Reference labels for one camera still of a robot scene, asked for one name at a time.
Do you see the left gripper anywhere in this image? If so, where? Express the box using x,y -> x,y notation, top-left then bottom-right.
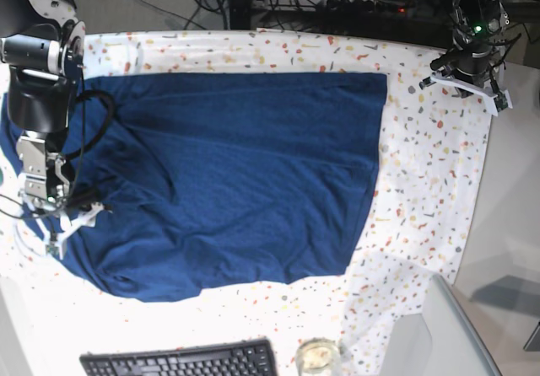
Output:
429,46 -> 495,88

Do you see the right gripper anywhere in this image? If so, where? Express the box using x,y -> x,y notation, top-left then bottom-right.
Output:
20,185 -> 104,223

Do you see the dark blue t-shirt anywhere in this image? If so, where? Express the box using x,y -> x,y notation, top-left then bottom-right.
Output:
0,72 -> 389,303

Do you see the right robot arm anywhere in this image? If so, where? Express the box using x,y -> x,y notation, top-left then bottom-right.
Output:
1,0 -> 116,220

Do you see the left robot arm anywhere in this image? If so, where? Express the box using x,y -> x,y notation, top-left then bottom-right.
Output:
430,0 -> 511,88

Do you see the terrazzo patterned tablecloth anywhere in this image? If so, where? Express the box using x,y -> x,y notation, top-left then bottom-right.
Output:
1,30 -> 491,375

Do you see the black computer keyboard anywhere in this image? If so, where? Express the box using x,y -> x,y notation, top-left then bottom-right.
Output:
79,339 -> 278,376

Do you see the coiled white cable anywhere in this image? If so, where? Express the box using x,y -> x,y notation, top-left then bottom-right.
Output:
10,219 -> 56,263

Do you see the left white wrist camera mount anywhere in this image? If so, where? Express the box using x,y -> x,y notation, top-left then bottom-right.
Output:
419,67 -> 513,116

